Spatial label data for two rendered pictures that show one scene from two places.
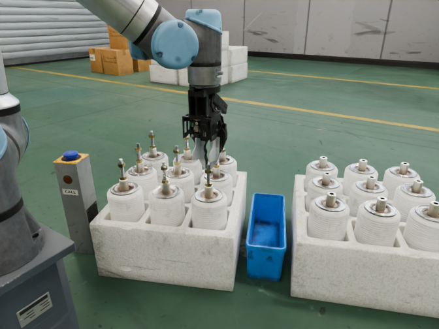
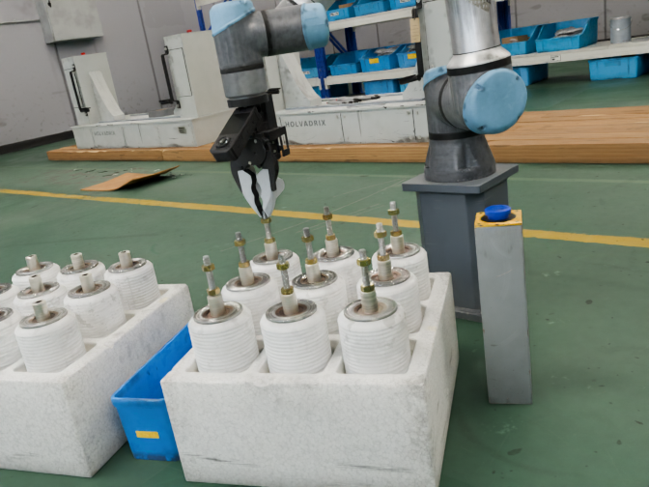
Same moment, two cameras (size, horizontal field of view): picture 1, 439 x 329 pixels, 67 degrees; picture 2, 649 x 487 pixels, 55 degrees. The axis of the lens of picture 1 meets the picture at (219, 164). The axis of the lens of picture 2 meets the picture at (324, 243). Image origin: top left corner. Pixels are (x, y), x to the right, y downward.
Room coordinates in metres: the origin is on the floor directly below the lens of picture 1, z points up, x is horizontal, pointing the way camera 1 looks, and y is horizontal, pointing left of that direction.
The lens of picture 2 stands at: (1.84, 0.31, 0.61)
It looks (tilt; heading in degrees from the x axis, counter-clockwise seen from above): 18 degrees down; 190
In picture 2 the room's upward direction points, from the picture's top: 9 degrees counter-clockwise
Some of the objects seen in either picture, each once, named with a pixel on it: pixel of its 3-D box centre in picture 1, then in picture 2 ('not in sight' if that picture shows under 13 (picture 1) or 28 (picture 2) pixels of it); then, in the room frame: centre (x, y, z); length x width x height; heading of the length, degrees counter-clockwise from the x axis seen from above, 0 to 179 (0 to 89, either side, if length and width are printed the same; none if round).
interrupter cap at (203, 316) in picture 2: (222, 160); (218, 313); (1.00, -0.01, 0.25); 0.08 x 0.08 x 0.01
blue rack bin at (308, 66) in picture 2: not in sight; (319, 66); (-5.38, -0.66, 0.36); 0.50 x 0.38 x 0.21; 146
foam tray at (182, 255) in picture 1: (180, 218); (329, 367); (0.90, 0.13, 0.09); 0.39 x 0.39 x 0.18; 81
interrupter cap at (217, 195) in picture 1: (208, 195); (272, 257); (0.76, 0.03, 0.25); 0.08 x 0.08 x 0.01
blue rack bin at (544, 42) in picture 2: not in sight; (566, 35); (-3.84, 1.62, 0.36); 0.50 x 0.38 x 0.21; 148
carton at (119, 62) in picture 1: (117, 61); not in sight; (4.44, 1.32, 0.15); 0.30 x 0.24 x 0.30; 55
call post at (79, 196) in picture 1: (80, 205); (504, 309); (0.87, 0.42, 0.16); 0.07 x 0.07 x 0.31; 81
